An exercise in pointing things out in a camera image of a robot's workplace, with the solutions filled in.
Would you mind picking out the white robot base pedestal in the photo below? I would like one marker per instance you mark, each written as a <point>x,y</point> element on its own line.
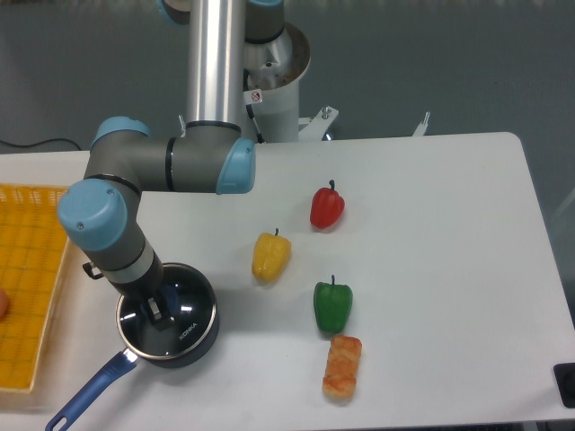
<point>254,86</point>

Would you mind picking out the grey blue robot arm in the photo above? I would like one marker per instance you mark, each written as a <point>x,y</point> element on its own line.
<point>99,213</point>

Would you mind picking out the yellow wicker basket tray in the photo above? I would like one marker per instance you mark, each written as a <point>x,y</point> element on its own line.
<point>34,248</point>

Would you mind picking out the blue saucepan with handle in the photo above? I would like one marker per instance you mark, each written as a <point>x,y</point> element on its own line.
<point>120,364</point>

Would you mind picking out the red bell pepper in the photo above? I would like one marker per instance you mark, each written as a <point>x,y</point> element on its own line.
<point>327,207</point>

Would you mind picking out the black camera bracket on wrist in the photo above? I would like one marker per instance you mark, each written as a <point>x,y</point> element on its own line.
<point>92,271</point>

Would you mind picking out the black device at table edge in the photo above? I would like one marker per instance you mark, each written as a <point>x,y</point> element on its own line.
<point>565,379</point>

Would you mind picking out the green bell pepper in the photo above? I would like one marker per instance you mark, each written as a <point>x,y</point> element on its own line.
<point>332,306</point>

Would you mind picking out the yellow bell pepper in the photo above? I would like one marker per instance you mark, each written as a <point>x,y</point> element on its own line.
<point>270,256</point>

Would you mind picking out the white bracket behind table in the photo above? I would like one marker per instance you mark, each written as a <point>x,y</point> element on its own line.
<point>422,127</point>

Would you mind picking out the orange object in basket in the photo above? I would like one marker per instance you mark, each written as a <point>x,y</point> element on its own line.
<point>4,303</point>

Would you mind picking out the orange toy bread piece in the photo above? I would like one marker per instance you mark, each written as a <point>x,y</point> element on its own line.
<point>340,375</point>

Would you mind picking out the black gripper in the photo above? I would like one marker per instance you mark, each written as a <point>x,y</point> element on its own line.
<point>146,290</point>

